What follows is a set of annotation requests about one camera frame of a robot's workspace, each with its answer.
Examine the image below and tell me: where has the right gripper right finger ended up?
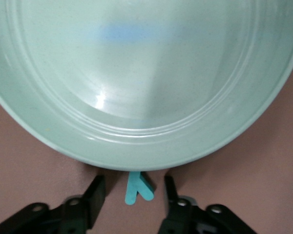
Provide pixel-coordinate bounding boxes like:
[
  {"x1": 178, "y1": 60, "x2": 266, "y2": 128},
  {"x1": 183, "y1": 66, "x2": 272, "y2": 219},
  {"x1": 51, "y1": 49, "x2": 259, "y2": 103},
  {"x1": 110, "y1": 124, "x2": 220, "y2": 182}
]
[{"x1": 158, "y1": 175, "x2": 257, "y2": 234}]

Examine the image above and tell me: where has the green plate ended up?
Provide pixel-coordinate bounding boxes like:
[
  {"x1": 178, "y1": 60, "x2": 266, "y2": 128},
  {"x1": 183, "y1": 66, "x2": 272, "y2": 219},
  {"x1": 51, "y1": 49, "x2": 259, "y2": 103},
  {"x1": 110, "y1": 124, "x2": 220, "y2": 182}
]
[{"x1": 0, "y1": 0, "x2": 293, "y2": 173}]

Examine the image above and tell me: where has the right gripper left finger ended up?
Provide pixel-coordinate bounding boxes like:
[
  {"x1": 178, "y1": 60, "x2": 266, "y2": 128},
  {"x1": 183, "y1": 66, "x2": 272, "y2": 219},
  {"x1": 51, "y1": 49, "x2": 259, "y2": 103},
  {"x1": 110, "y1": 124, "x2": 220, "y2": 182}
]
[{"x1": 0, "y1": 175, "x2": 107, "y2": 234}]

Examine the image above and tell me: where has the teal letter y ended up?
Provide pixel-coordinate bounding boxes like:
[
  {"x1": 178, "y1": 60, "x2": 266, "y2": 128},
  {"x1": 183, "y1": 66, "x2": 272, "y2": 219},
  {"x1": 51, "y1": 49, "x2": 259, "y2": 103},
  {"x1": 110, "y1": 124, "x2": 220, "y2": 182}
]
[{"x1": 125, "y1": 172, "x2": 154, "y2": 205}]

